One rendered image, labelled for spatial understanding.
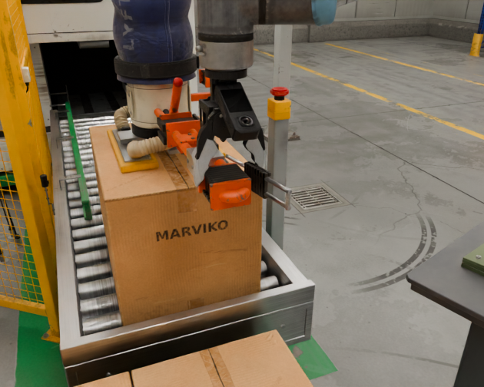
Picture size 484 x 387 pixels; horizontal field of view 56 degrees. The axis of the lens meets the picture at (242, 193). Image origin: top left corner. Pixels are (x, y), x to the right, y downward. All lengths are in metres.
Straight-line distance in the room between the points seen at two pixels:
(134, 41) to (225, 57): 0.53
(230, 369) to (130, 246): 0.39
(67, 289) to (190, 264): 0.39
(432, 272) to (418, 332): 1.01
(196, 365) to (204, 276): 0.23
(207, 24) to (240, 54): 0.07
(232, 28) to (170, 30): 0.51
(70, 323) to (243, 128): 0.80
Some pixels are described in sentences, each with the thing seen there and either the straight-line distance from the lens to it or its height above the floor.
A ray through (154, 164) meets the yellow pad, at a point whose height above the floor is 0.96.
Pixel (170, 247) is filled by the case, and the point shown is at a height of 0.79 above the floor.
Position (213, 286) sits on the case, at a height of 0.63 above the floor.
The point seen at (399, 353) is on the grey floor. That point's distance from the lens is 2.11.
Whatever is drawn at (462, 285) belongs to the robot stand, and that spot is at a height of 0.75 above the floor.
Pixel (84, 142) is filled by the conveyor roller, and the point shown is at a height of 0.54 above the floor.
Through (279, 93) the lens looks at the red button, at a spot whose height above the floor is 1.03.
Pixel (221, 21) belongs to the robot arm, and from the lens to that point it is 0.74.
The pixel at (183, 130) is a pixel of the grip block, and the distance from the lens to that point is 1.09.
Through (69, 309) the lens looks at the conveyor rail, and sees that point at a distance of 1.37.
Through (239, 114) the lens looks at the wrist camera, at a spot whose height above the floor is 1.22.
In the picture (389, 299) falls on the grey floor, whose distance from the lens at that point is 2.38.
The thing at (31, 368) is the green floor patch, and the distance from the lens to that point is 2.12.
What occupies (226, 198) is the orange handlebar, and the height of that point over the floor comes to 1.08.
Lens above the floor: 1.42
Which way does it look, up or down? 26 degrees down
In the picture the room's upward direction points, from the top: straight up
